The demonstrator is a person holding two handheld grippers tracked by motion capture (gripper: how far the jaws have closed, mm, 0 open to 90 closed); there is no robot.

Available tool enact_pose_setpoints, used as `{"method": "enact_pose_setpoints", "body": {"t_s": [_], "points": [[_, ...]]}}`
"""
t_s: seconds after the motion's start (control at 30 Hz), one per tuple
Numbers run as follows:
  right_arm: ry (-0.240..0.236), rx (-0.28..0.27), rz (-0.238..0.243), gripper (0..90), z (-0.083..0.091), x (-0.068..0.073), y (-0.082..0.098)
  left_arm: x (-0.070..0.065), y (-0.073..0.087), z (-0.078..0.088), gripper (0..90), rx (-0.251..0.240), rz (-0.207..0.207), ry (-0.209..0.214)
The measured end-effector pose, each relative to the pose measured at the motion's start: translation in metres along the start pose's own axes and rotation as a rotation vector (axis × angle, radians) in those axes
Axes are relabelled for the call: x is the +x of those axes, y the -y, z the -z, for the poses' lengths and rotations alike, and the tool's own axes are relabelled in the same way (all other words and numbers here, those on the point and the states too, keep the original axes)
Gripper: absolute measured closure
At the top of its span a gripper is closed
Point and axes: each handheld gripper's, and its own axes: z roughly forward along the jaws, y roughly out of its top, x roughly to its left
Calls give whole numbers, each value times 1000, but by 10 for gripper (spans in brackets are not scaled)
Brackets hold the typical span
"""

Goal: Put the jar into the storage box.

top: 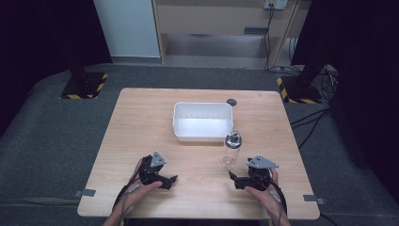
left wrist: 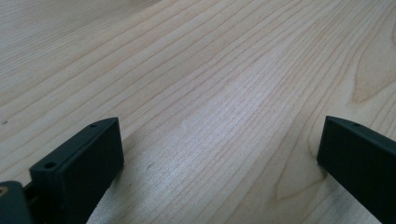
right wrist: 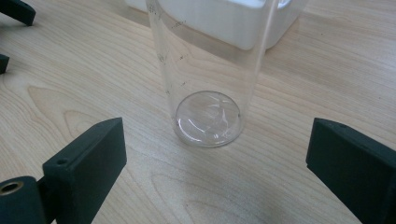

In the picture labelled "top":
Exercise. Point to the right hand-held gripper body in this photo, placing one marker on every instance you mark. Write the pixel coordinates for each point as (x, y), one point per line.
(258, 174)

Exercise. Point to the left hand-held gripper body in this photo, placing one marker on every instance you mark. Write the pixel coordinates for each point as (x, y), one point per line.
(150, 171)

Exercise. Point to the person's right hand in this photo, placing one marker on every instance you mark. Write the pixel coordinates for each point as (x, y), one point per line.
(265, 196)

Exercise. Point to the person's left hand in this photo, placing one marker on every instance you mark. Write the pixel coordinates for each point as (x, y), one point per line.
(138, 194)

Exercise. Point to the clear bottle with dark cap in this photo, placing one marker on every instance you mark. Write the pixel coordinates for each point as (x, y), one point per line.
(231, 150)

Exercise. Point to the grey table edge clamp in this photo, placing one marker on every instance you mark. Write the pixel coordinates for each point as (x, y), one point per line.
(85, 192)
(313, 199)

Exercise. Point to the white plastic bin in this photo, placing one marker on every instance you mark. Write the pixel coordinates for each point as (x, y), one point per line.
(202, 121)

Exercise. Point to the dark round table grommet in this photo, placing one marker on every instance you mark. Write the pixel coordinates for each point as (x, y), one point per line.
(231, 102)

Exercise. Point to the black stand with striped base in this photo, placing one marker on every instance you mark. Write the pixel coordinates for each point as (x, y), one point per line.
(84, 85)
(299, 91)

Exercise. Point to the white panel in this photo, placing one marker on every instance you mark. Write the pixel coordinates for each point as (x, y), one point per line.
(127, 26)

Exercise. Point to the dark curtain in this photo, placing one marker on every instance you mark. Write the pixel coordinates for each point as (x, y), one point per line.
(40, 37)
(360, 62)

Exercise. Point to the light wooden cabinet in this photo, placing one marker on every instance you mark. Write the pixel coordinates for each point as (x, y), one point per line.
(213, 19)

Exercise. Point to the white wall socket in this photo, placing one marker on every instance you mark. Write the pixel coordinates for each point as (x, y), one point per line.
(275, 3)

